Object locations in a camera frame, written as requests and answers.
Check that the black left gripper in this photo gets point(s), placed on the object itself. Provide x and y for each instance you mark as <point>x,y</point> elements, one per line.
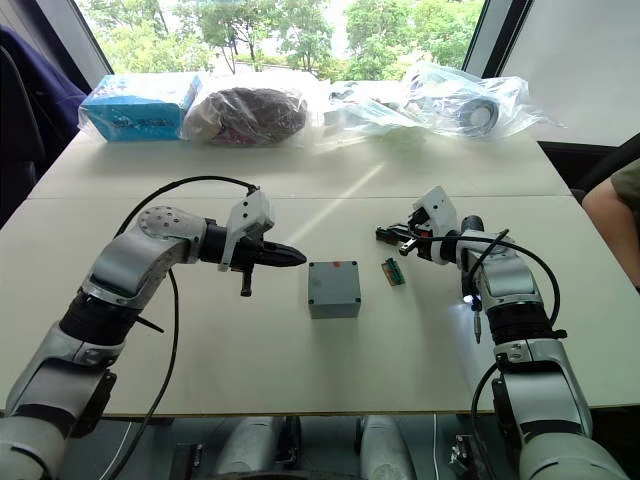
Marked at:
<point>248,254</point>

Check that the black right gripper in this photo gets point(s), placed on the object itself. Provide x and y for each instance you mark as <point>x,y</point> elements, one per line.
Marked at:
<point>423,235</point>

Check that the person bare forearm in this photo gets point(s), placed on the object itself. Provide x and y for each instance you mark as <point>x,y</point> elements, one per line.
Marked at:
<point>611,220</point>

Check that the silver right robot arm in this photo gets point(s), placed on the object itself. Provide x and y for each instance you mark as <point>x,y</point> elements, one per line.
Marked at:
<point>510,285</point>

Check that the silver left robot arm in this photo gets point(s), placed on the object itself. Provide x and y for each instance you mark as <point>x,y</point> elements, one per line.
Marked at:
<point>130,260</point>

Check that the grey box with lid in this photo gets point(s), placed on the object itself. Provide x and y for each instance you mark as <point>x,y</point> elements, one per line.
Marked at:
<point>334,290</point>

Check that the electric screwdriver with light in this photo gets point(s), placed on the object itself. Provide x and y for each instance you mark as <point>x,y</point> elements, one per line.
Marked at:
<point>477,324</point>

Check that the small green circuit board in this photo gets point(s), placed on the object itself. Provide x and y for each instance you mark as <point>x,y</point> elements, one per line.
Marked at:
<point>394,273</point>

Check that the clear plastic bag with parts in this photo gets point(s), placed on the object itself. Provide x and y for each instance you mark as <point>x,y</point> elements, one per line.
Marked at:
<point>357,111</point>

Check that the brown item in plastic bag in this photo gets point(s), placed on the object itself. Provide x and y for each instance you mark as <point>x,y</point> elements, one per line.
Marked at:
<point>247,116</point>

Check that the plastic bag with round speaker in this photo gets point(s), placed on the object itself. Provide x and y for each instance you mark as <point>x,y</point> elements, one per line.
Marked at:
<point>472,106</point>

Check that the silver rounded robot leg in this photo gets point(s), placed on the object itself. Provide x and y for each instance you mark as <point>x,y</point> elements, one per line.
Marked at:
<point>250,445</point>
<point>386,446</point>

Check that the blue carton in plastic wrap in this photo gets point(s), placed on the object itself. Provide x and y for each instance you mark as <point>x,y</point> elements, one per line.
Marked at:
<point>134,112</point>

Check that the black chair back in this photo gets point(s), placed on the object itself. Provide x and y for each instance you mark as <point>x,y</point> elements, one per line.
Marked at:
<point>607,167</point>

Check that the olive green shirt sleeve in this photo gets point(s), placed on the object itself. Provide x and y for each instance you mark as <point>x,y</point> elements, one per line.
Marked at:
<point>629,187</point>

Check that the dark blue fabric chair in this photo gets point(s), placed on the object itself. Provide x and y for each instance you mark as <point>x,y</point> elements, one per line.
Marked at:
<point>27,125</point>

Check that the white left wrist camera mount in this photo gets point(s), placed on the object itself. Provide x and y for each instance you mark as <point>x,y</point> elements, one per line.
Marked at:
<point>247,217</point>

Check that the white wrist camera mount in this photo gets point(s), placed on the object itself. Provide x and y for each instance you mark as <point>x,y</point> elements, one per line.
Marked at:
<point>247,217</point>
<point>437,202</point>

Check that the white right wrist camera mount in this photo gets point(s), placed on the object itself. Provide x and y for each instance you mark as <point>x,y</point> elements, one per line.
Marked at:
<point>437,202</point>

